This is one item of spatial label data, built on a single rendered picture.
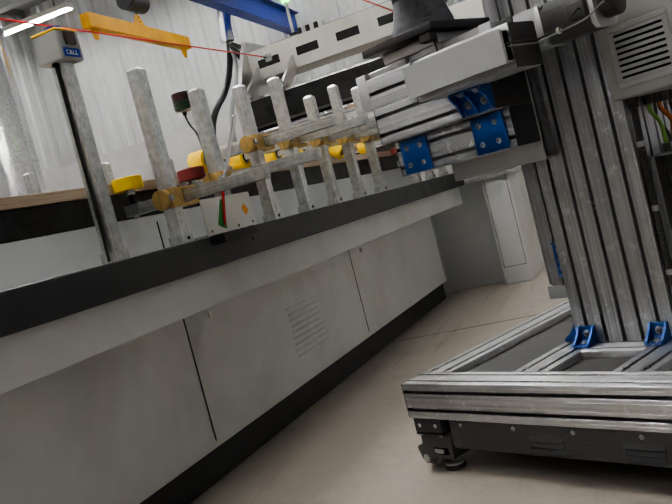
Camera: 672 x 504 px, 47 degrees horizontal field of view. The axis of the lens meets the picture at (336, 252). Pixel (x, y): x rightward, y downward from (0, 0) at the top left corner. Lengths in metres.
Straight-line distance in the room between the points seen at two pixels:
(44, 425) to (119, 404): 0.25
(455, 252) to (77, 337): 3.37
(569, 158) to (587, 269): 0.26
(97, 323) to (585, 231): 1.11
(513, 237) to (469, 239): 0.31
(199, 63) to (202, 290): 10.49
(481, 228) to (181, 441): 2.89
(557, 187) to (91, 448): 1.26
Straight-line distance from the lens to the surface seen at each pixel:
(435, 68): 1.69
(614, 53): 1.76
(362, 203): 3.03
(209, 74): 12.33
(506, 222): 4.56
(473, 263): 4.77
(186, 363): 2.29
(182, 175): 2.31
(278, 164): 2.17
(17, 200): 1.92
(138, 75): 2.05
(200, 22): 12.48
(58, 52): 1.84
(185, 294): 2.00
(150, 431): 2.14
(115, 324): 1.78
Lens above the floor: 0.70
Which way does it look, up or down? 3 degrees down
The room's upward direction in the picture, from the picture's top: 14 degrees counter-clockwise
